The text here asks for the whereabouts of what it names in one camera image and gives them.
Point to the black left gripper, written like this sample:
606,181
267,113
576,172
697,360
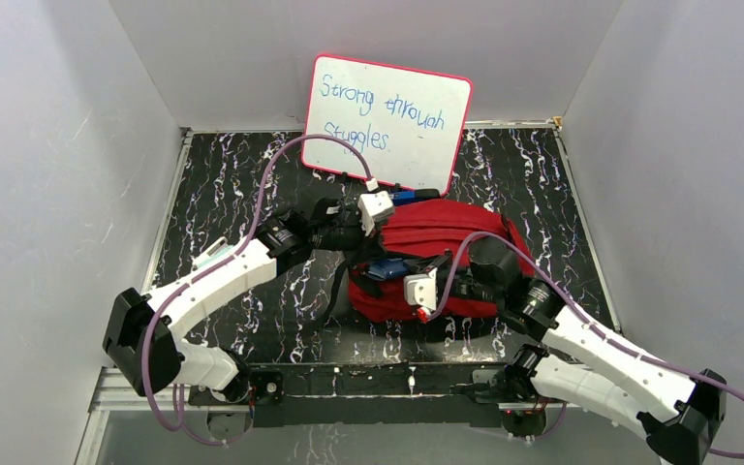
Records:
352,227

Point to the red student backpack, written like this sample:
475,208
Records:
423,232

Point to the dark blue wallet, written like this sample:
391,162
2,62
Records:
387,269

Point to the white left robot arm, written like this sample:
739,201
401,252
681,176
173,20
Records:
145,338

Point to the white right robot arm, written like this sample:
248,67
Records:
574,358

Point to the pink framed whiteboard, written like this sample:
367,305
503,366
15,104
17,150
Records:
402,125

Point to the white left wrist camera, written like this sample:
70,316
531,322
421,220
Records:
375,206

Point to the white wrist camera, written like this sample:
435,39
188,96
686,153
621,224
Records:
375,206
420,291

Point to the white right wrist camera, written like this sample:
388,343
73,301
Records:
420,291

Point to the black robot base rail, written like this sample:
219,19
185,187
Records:
472,394

